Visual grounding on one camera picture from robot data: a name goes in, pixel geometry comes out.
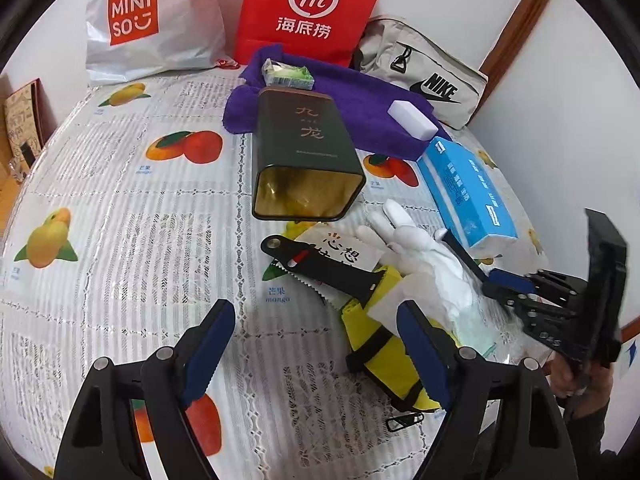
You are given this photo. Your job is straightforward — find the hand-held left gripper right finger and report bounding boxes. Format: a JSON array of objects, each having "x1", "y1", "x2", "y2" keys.
[{"x1": 396, "y1": 300, "x2": 581, "y2": 480}]

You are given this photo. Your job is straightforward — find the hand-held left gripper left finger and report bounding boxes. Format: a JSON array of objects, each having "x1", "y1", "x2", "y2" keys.
[{"x1": 54, "y1": 299, "x2": 237, "y2": 480}]

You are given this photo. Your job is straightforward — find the red paper bag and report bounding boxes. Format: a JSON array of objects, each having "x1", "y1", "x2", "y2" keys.
[{"x1": 234, "y1": 0, "x2": 392, "y2": 68}]

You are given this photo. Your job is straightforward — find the white wet wipe sachet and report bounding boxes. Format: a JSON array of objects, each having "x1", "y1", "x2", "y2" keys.
[{"x1": 295, "y1": 224, "x2": 382, "y2": 273}]

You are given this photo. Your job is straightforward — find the wooden door frame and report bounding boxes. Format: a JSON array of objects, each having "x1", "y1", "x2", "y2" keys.
[{"x1": 477, "y1": 0, "x2": 558, "y2": 78}]

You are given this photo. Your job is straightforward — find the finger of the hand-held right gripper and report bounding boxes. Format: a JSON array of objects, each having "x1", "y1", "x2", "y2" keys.
[
  {"x1": 481, "y1": 267, "x2": 538, "y2": 312},
  {"x1": 434, "y1": 228, "x2": 493, "y2": 287}
]

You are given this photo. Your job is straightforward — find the small light green packet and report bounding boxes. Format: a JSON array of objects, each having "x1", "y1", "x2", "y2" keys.
[{"x1": 262, "y1": 58, "x2": 316, "y2": 92}]

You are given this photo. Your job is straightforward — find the blue tissue box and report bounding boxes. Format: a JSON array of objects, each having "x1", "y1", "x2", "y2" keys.
[{"x1": 416, "y1": 136, "x2": 518, "y2": 248}]

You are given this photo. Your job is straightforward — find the white sponge block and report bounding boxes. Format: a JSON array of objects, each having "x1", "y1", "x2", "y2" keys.
[{"x1": 389, "y1": 100, "x2": 437, "y2": 142}]

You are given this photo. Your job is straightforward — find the yellow cloth with black straps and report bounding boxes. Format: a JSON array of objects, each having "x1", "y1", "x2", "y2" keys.
[{"x1": 340, "y1": 265, "x2": 446, "y2": 413}]

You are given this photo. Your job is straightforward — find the grey waist bag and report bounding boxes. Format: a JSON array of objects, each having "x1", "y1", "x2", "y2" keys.
[{"x1": 352, "y1": 16, "x2": 490, "y2": 131}]

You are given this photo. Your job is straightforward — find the white plastic shopping bag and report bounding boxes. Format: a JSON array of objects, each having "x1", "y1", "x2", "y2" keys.
[{"x1": 85, "y1": 0, "x2": 227, "y2": 86}]

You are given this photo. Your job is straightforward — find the dark green tin box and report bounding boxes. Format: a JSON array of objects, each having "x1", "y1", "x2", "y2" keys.
[{"x1": 251, "y1": 86, "x2": 367, "y2": 222}]

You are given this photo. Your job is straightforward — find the black binder clip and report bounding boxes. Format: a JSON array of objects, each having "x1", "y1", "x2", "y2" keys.
[{"x1": 386, "y1": 411, "x2": 426, "y2": 432}]

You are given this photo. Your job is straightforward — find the purple towel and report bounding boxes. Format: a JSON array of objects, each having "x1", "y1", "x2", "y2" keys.
[{"x1": 221, "y1": 45, "x2": 453, "y2": 162}]

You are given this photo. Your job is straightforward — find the white glove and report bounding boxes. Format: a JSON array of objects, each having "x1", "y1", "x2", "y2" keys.
[{"x1": 356, "y1": 199, "x2": 481, "y2": 322}]

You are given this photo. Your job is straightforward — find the brown cardboard box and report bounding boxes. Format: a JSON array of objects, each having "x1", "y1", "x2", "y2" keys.
[{"x1": 4, "y1": 78, "x2": 46, "y2": 171}]

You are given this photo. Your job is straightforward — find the person's right forearm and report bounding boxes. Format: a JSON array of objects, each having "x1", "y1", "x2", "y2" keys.
[{"x1": 564, "y1": 400, "x2": 610, "y2": 480}]

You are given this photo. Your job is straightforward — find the fruit print tablecloth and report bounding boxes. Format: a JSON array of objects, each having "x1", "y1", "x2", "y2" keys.
[{"x1": 0, "y1": 67, "x2": 551, "y2": 480}]

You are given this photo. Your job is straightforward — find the person's right hand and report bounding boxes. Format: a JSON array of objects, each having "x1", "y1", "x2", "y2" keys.
[{"x1": 549, "y1": 355, "x2": 615, "y2": 413}]

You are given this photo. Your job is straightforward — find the black shark-shaped strap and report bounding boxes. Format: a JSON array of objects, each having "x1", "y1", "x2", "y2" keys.
[{"x1": 260, "y1": 234, "x2": 392, "y2": 307}]

